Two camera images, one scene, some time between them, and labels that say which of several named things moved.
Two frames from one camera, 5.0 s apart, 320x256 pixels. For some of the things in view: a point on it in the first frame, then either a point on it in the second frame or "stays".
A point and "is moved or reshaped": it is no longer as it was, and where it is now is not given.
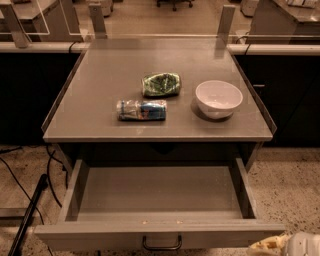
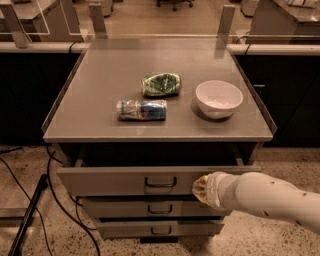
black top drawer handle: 180,241 to 160,185
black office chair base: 174,2 stays
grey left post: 19,35 stays
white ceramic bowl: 217,99 stays
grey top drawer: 156,208 is moved or reshaped
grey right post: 225,24 stays
